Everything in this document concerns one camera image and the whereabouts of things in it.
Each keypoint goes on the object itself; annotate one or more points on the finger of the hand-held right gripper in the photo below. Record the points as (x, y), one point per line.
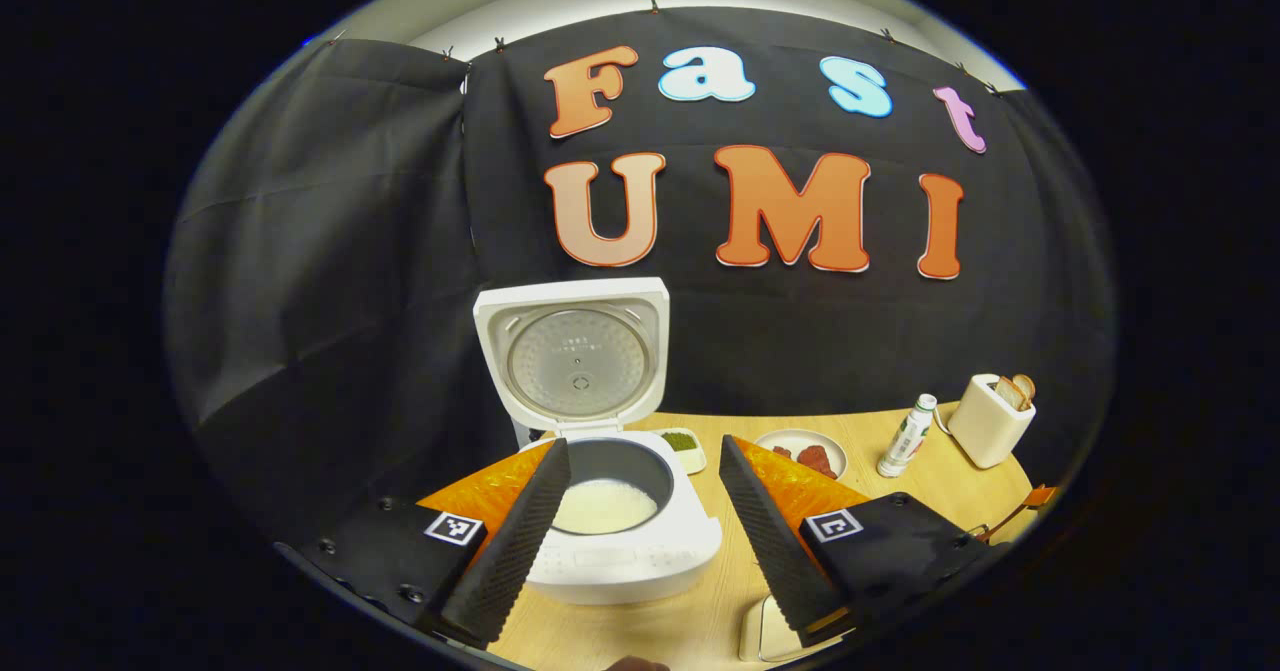
(1040, 496)

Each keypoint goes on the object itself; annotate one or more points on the white rice cooker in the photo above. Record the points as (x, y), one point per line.
(580, 361)

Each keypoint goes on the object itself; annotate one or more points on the white dish of green beans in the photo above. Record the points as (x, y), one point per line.
(682, 441)

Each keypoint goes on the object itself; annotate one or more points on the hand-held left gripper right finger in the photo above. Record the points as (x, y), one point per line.
(770, 561)

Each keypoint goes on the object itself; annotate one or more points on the white rice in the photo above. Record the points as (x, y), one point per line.
(605, 506)

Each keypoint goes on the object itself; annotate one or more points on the clear plastic rice container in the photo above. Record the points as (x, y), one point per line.
(765, 631)

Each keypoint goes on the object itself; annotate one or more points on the cream toaster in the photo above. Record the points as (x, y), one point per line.
(985, 426)

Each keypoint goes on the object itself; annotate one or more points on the row of black clips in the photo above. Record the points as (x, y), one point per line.
(653, 5)

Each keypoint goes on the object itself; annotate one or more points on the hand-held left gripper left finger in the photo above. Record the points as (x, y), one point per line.
(515, 556)

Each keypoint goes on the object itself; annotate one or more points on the brown wooden spoon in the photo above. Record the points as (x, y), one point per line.
(1005, 523)

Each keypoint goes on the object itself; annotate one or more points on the toast bread slices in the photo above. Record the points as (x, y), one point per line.
(1015, 391)

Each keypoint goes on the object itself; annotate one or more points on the white bottle green label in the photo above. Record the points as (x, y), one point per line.
(905, 441)

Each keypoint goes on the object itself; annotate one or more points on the round beige plate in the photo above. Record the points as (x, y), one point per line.
(795, 437)

